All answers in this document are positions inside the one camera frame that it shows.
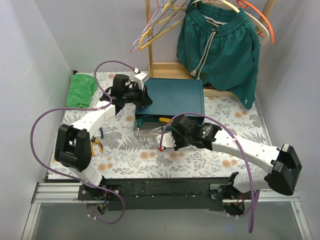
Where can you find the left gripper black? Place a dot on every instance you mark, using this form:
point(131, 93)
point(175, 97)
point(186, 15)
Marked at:
point(143, 97)

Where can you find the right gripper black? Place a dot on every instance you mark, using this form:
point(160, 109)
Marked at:
point(177, 136)

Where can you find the long green screwdriver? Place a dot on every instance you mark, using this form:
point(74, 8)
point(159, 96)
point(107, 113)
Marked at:
point(169, 128)

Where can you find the stubby green screwdriver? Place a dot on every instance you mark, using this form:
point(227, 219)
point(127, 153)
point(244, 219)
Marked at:
point(139, 123)

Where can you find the yellow black screwdriver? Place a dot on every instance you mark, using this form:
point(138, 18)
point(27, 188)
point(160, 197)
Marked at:
point(164, 120)

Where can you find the blue handled cutters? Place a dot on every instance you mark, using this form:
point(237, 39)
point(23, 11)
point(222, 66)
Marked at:
point(101, 133)

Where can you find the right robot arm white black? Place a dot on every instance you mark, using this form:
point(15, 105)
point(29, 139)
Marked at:
point(279, 168)

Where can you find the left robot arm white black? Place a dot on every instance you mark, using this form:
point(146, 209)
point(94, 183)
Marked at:
point(73, 148)

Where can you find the teal drawer box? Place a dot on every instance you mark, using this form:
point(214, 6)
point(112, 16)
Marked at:
point(171, 97)

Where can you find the wooden rack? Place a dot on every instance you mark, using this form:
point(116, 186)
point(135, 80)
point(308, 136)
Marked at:
point(165, 70)

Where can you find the yellow hanger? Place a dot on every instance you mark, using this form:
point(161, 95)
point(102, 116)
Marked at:
point(146, 41)

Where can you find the green folded cloth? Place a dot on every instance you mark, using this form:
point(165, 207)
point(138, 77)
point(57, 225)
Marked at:
point(82, 88)

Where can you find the green shorts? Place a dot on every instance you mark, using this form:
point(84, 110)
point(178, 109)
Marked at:
point(221, 48)

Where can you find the pink hanger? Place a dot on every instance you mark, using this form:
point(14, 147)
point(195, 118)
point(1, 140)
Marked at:
point(150, 18)

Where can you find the grey hanger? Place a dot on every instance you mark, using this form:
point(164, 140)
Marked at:
point(171, 16)

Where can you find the cream hanger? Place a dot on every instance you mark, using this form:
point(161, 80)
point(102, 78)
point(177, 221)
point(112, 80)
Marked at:
point(250, 20)

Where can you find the orange hanger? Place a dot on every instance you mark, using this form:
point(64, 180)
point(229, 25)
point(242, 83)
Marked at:
point(267, 9)

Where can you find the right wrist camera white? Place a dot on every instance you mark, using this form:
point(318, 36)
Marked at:
point(168, 141)

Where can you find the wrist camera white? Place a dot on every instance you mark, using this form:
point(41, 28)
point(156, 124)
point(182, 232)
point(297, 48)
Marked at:
point(140, 78)
point(168, 141)

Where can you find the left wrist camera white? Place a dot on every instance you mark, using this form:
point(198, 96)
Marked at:
point(140, 78)

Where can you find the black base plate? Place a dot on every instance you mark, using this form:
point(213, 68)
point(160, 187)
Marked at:
point(165, 193)

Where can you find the yellow handled pliers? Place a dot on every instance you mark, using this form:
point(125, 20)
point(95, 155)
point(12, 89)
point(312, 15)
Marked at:
point(93, 141)

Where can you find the aluminium rail frame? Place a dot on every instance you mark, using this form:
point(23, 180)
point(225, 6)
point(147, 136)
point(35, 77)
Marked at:
point(57, 214)

